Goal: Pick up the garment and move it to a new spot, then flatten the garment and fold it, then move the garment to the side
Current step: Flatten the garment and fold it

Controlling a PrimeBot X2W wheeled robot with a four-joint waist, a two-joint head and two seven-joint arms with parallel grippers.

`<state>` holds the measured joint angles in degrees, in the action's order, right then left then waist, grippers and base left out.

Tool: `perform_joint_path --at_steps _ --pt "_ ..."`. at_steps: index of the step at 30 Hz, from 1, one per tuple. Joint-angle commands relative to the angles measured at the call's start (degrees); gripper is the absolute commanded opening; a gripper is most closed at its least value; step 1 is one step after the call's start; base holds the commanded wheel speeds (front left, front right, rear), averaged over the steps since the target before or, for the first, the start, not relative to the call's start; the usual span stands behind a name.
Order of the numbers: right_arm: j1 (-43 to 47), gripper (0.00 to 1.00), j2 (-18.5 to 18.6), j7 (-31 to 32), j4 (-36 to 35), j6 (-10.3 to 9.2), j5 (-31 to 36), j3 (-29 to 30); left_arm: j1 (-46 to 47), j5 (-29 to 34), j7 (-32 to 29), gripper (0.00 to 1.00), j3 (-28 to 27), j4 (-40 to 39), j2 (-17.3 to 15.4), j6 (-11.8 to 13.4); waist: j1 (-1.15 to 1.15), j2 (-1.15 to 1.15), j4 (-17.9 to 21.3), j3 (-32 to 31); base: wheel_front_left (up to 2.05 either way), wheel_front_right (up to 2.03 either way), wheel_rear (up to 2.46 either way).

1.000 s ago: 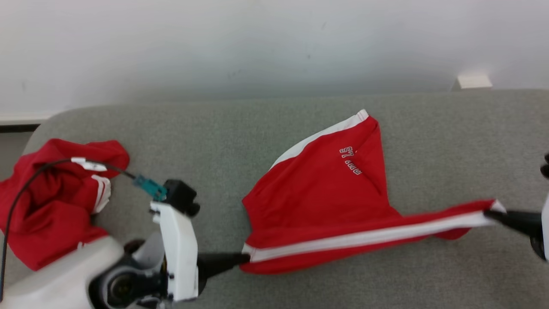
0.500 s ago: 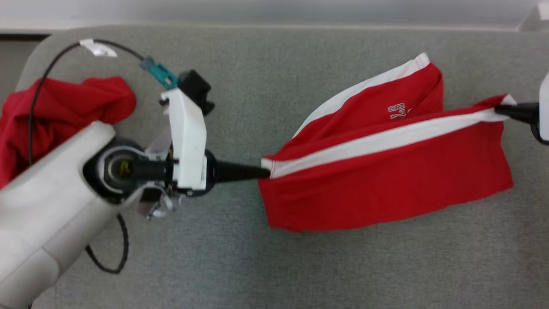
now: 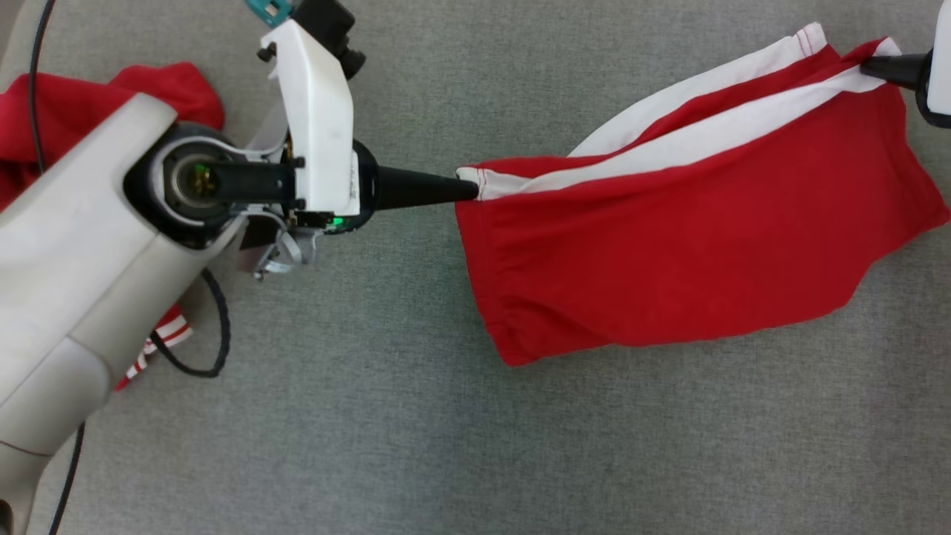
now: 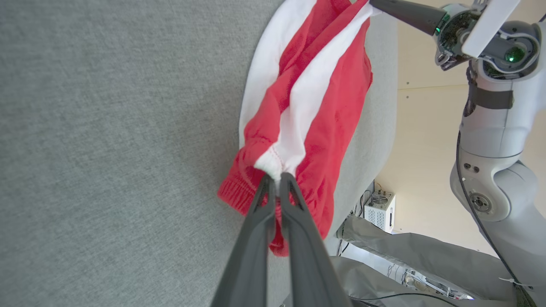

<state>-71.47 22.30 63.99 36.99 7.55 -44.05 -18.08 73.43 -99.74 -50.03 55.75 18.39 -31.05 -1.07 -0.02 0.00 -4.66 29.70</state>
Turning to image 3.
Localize grey fabric sofa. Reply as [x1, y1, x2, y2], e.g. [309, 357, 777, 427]
[0, 0, 951, 535]

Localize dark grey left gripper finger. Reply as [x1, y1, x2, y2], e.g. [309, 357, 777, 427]
[375, 165, 480, 213]

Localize red basketball jersey number 23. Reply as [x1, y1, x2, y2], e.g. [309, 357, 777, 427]
[0, 63, 225, 391]

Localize grey flat ribbon cable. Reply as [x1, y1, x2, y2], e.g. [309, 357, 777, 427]
[238, 217, 307, 282]

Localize thin black cable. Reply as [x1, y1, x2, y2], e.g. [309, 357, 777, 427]
[27, 0, 57, 173]

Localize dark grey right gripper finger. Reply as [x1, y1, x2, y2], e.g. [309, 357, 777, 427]
[860, 51, 926, 91]

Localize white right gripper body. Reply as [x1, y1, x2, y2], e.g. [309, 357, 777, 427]
[915, 0, 951, 129]

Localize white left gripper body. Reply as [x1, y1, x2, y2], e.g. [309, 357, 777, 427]
[258, 19, 381, 235]

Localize red shorts with white stripes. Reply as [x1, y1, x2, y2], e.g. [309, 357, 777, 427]
[455, 22, 951, 367]

